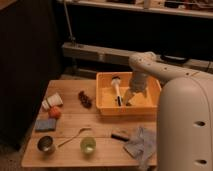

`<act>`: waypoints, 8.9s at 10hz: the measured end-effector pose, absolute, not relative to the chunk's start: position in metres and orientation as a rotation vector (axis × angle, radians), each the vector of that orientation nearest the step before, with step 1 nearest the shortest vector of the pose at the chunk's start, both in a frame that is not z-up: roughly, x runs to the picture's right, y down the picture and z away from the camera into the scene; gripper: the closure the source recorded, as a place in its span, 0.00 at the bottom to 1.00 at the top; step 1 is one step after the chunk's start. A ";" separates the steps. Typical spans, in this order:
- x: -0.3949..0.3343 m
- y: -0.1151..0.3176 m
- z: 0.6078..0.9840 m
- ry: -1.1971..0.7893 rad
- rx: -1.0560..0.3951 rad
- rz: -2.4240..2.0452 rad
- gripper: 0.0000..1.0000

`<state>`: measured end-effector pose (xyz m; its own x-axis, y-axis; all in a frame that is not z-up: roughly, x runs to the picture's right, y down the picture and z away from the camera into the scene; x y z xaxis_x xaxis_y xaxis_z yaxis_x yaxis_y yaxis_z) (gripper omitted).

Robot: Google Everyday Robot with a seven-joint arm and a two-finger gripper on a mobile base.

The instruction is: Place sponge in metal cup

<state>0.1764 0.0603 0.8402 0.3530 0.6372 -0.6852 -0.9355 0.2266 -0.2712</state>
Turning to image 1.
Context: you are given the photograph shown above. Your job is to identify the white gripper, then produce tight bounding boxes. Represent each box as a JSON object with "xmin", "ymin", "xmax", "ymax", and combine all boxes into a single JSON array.
[{"xmin": 123, "ymin": 71, "xmax": 148, "ymax": 105}]

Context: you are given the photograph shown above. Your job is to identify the blue sponge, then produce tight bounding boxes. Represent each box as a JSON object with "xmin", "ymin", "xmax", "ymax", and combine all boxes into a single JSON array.
[{"xmin": 35, "ymin": 118, "xmax": 56, "ymax": 132}]

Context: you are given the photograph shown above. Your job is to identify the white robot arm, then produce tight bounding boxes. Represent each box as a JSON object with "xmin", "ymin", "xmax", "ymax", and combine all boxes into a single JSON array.
[{"xmin": 124, "ymin": 52, "xmax": 213, "ymax": 171}]

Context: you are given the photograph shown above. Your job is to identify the green plastic cup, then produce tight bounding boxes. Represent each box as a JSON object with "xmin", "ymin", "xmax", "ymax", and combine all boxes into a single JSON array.
[{"xmin": 80, "ymin": 137, "xmax": 96, "ymax": 155}]

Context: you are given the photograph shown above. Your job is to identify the metal cup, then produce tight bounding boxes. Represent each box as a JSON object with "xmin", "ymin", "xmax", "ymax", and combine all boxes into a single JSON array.
[{"xmin": 37, "ymin": 136, "xmax": 55, "ymax": 154}]

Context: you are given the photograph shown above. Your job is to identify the yellow plastic bin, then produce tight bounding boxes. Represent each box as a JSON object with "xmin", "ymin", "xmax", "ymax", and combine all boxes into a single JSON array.
[{"xmin": 96, "ymin": 72, "xmax": 161, "ymax": 116}]

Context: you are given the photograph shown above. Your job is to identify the bunch of dark grapes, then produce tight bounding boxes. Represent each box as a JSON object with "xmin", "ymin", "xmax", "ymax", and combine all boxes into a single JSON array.
[{"xmin": 78, "ymin": 91, "xmax": 92, "ymax": 109}]

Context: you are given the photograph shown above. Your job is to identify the grey cloth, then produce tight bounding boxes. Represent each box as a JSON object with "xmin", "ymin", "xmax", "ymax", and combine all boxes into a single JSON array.
[{"xmin": 124, "ymin": 127, "xmax": 156, "ymax": 171}]

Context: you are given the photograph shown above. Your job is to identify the wooden table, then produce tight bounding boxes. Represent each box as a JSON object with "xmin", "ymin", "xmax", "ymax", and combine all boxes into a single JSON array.
[{"xmin": 22, "ymin": 80, "xmax": 156, "ymax": 168}]

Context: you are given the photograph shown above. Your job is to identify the metal stand pole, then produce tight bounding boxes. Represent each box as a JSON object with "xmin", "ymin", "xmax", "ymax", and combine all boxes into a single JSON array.
[{"xmin": 63, "ymin": 0, "xmax": 76, "ymax": 46}]

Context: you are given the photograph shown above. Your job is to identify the orange fruit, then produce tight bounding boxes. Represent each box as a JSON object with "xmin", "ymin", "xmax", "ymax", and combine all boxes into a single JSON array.
[{"xmin": 48, "ymin": 106, "xmax": 61, "ymax": 119}]

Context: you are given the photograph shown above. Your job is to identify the white handled dish brush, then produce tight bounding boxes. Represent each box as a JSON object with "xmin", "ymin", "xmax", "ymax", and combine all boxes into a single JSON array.
[{"xmin": 111, "ymin": 76, "xmax": 122, "ymax": 106}]

